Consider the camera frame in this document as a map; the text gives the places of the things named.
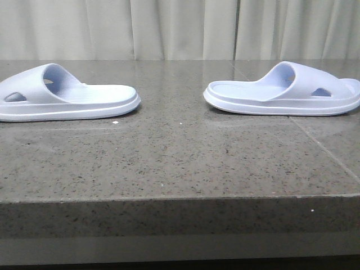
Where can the beige pleated curtain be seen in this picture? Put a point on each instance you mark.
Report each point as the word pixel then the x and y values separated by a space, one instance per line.
pixel 179 30

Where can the light blue slipper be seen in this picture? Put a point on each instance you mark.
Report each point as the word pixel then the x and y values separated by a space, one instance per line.
pixel 287 89
pixel 50 92

